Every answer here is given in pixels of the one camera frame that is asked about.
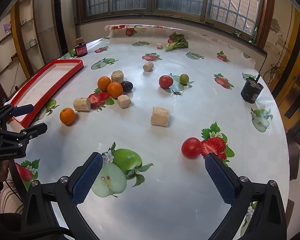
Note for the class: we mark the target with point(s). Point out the red tomato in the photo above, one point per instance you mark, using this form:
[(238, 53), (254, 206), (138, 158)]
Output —
[(191, 148)]

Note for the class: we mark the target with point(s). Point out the beige foam cylinder far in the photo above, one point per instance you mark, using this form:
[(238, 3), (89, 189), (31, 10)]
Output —
[(148, 66)]

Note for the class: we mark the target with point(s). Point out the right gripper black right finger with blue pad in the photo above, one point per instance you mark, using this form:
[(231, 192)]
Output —
[(260, 205)]

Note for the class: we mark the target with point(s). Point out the beige foam cylinder upright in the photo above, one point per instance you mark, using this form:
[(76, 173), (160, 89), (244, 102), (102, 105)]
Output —
[(117, 76)]

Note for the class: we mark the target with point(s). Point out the beige foam block small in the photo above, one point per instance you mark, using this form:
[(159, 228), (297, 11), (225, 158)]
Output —
[(123, 101)]

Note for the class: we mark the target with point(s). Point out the green leafy vegetable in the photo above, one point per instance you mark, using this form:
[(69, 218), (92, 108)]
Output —
[(176, 41)]

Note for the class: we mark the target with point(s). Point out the large beige foam block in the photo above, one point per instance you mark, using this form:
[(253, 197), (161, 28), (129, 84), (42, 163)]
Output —
[(160, 117)]

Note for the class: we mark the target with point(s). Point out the fruit print tablecloth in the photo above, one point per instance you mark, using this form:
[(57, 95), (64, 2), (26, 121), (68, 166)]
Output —
[(150, 190)]

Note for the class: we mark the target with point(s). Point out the barred window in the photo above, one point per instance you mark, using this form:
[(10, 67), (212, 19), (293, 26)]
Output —
[(235, 16)]

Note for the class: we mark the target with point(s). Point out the dark purple plum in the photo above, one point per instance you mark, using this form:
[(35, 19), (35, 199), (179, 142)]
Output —
[(127, 86)]

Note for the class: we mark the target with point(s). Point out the person's left hand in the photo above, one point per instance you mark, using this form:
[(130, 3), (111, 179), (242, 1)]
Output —
[(4, 166)]

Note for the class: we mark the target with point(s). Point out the dark jar red label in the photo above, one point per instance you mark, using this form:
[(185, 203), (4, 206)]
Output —
[(80, 47)]

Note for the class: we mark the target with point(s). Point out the orange of pair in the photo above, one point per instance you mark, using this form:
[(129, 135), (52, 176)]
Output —
[(103, 83), (115, 90)]

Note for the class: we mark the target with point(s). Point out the green grape fruit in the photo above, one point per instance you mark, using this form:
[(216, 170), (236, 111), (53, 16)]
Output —
[(184, 79)]

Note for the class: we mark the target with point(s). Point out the green bottle on sill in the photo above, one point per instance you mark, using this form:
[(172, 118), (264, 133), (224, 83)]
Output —
[(254, 35)]

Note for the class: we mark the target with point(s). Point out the red rimmed white tray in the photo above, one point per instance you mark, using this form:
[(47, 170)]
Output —
[(43, 86)]

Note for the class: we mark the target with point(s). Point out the white tower air conditioner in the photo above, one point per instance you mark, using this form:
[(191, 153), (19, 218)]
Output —
[(64, 25)]

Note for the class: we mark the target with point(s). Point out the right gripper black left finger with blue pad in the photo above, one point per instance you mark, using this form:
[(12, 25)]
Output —
[(50, 210)]

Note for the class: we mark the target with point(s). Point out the small beige cube far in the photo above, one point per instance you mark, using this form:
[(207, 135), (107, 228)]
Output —
[(159, 46)]

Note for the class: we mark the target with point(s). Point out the black cylindrical device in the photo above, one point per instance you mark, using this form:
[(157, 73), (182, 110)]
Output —
[(251, 89)]

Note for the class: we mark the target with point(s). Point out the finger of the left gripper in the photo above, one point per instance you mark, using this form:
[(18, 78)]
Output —
[(28, 133), (21, 110)]

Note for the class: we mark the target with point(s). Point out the wooden wall shelf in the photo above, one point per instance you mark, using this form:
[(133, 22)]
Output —
[(20, 52)]

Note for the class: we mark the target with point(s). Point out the purple plush toy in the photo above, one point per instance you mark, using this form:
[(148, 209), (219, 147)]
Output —
[(7, 28)]

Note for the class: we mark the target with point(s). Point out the red tomato mid table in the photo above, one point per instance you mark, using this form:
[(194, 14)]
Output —
[(165, 81)]

